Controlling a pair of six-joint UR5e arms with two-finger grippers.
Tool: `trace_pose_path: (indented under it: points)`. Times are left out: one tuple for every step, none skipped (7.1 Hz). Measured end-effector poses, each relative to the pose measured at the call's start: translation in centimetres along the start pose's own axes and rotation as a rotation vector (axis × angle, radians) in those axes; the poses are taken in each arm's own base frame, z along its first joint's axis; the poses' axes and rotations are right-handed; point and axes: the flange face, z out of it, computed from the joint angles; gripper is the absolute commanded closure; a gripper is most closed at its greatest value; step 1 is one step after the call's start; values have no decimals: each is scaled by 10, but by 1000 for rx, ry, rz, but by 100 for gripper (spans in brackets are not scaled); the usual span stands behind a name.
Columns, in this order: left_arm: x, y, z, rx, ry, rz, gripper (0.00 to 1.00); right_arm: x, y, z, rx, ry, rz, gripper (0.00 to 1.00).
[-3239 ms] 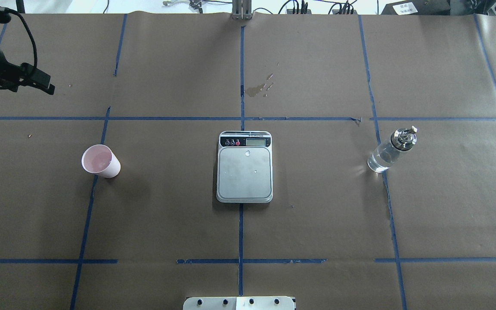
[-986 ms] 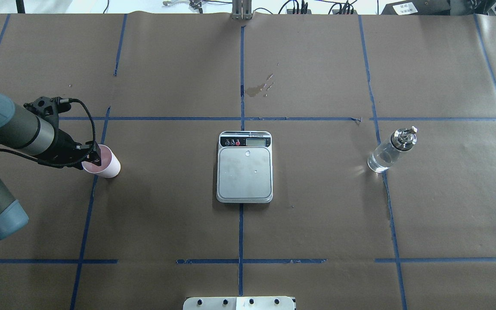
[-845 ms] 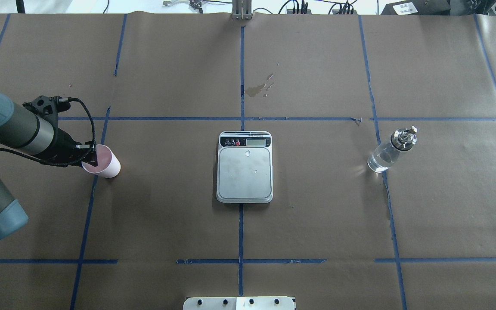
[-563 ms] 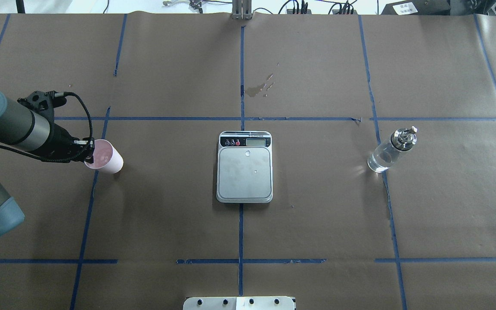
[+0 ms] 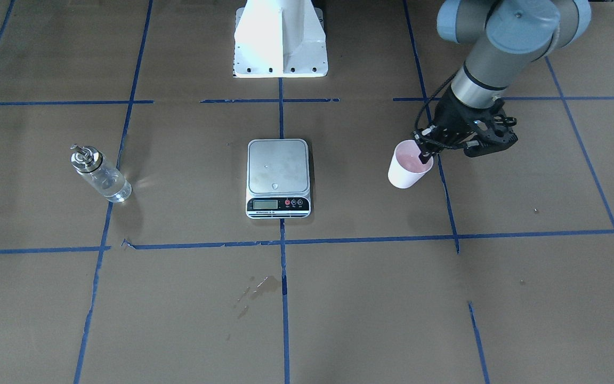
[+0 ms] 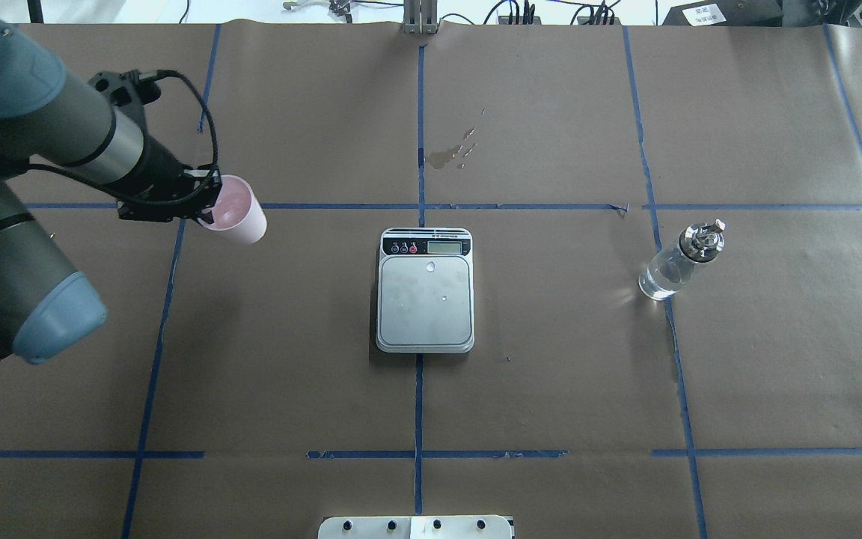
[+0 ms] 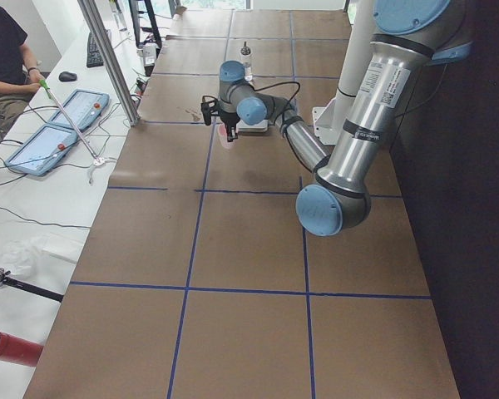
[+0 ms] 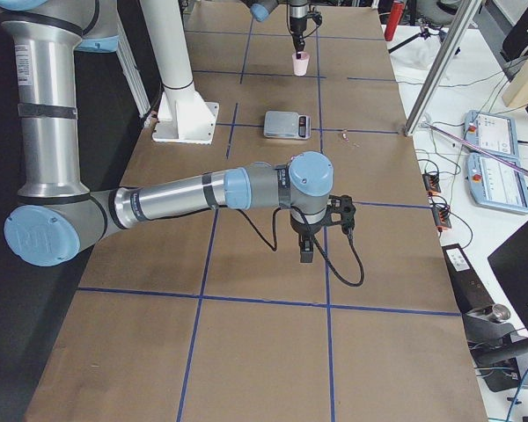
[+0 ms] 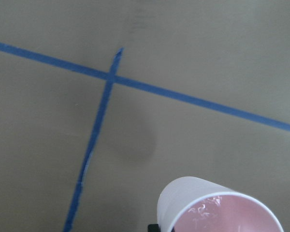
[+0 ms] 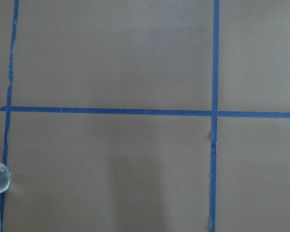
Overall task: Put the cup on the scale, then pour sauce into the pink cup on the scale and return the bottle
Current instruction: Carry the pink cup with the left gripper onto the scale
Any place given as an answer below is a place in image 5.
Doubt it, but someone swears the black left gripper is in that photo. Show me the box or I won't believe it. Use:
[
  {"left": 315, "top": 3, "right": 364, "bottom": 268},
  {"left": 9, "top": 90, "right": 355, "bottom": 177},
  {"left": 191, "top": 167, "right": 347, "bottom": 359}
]
[{"left": 415, "top": 89, "right": 518, "bottom": 164}]

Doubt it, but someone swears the pink paper cup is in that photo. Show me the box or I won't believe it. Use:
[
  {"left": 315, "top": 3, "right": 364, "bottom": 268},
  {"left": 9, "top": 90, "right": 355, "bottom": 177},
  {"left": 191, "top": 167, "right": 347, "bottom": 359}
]
[{"left": 387, "top": 140, "right": 434, "bottom": 189}]

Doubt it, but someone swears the glass sauce bottle metal spout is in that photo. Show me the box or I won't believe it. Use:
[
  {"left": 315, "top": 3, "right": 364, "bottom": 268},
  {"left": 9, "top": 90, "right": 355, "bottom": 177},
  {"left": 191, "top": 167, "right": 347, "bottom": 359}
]
[{"left": 70, "top": 144, "right": 132, "bottom": 203}]

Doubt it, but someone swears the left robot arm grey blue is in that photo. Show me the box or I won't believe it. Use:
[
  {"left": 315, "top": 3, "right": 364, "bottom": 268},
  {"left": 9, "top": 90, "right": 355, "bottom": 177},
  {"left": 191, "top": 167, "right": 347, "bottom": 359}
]
[{"left": 413, "top": 1, "right": 592, "bottom": 164}]

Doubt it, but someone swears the white digital kitchen scale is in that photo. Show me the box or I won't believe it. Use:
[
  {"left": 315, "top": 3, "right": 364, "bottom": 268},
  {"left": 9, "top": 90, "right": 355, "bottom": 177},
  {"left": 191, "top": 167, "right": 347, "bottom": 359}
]
[{"left": 245, "top": 139, "right": 312, "bottom": 219}]

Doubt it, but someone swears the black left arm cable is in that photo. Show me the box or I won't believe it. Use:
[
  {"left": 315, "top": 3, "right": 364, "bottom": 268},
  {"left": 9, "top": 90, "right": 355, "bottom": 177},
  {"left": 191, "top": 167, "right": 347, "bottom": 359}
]
[{"left": 413, "top": 72, "right": 459, "bottom": 140}]

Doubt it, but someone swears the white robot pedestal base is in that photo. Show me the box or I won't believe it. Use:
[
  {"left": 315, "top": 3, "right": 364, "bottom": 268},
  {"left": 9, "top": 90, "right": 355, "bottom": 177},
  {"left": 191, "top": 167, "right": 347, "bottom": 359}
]
[{"left": 232, "top": 1, "right": 329, "bottom": 78}]

